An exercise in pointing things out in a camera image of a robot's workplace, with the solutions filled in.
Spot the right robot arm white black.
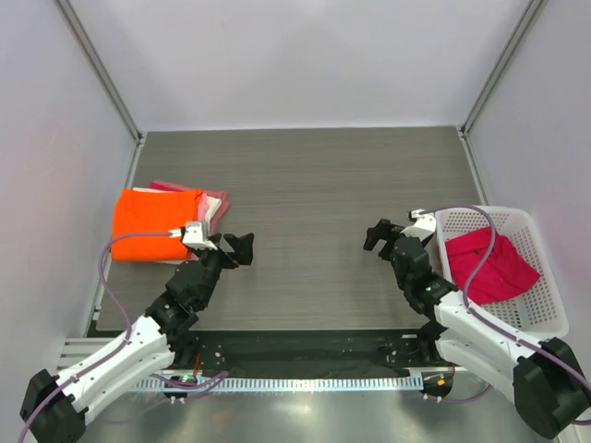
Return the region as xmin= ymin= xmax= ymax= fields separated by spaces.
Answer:
xmin=363 ymin=217 xmax=590 ymax=439

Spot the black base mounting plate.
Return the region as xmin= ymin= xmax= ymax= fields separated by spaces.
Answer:
xmin=171 ymin=329 xmax=452 ymax=379

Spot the white plastic perforated basket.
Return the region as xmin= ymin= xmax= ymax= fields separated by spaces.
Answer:
xmin=435 ymin=206 xmax=569 ymax=340

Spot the magenta folded t shirt bottom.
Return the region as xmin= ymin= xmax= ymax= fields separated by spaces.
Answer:
xmin=150 ymin=181 xmax=192 ymax=192

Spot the white folded t shirt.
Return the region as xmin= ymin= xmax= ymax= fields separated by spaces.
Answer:
xmin=132 ymin=187 xmax=222 ymax=231

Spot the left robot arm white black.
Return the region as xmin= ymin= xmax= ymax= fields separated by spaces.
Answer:
xmin=18 ymin=224 xmax=255 ymax=442

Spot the right aluminium frame post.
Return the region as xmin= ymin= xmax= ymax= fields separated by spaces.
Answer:
xmin=458 ymin=0 xmax=547 ymax=139

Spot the left aluminium frame post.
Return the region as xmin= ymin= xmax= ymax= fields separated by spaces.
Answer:
xmin=54 ymin=0 xmax=142 ymax=146

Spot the perforated metal cable rail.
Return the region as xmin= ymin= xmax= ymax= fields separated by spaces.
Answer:
xmin=129 ymin=373 xmax=423 ymax=393

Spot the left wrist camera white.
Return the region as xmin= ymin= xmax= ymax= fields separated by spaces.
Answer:
xmin=181 ymin=221 xmax=218 ymax=250

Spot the aluminium frame post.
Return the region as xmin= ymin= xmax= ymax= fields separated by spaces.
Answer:
xmin=458 ymin=0 xmax=547 ymax=139
xmin=54 ymin=0 xmax=142 ymax=146

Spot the orange folded t shirt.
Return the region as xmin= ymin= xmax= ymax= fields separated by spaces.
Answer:
xmin=111 ymin=189 xmax=202 ymax=262

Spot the dusty rose folded t shirt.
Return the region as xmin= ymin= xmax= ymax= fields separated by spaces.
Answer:
xmin=204 ymin=190 xmax=230 ymax=221

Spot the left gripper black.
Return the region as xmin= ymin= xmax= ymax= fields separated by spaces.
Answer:
xmin=192 ymin=232 xmax=252 ymax=308

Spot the light pink folded t shirt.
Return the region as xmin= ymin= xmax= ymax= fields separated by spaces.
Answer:
xmin=195 ymin=192 xmax=209 ymax=221

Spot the magenta red t shirt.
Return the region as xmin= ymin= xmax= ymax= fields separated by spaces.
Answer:
xmin=445 ymin=227 xmax=540 ymax=305

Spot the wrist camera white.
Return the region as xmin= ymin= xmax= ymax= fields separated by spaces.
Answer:
xmin=402 ymin=209 xmax=437 ymax=243
xmin=181 ymin=221 xmax=218 ymax=250

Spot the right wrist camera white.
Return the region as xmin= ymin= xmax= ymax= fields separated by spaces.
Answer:
xmin=402 ymin=209 xmax=437 ymax=243

